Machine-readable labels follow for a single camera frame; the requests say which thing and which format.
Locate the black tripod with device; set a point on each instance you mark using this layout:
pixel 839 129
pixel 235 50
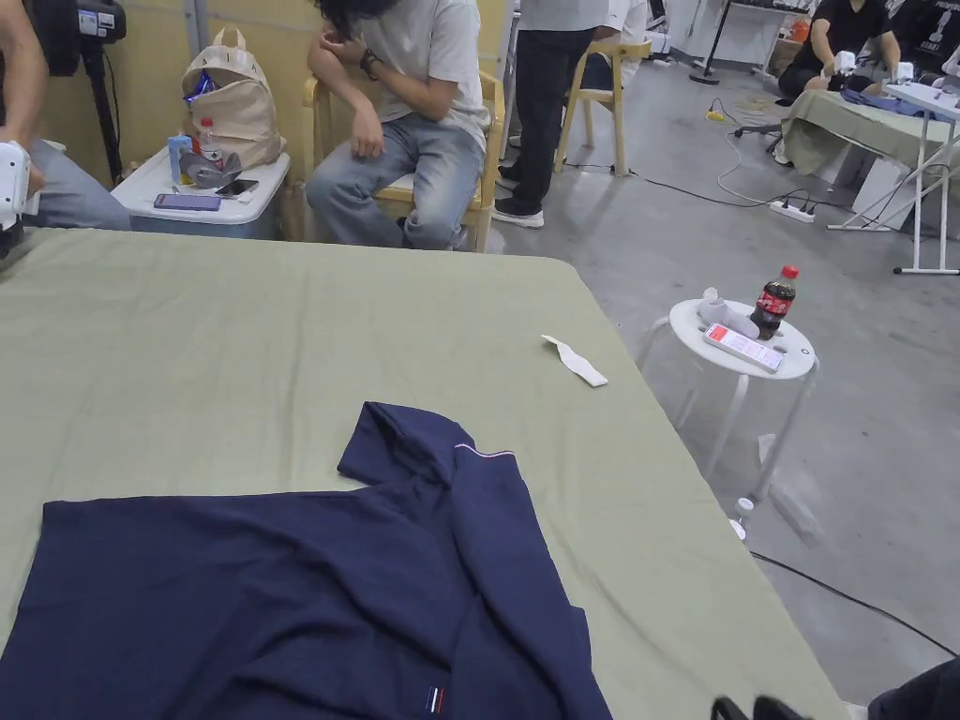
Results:
pixel 101 22

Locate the white paper strip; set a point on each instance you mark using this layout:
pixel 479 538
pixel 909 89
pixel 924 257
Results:
pixel 577 364

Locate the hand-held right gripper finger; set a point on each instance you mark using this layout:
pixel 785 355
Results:
pixel 729 711
pixel 772 711

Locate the white power strip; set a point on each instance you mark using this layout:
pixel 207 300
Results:
pixel 793 210

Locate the white storage box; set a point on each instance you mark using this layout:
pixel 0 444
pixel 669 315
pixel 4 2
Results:
pixel 202 219

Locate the small clear bottle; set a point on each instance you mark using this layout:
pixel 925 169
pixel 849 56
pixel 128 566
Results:
pixel 742 511

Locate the person's body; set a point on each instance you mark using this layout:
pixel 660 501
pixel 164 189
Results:
pixel 922 697

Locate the dark blue shirt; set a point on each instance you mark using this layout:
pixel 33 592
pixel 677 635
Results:
pixel 262 600

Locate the bed with pale green sheet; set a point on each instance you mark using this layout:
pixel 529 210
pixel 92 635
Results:
pixel 225 337

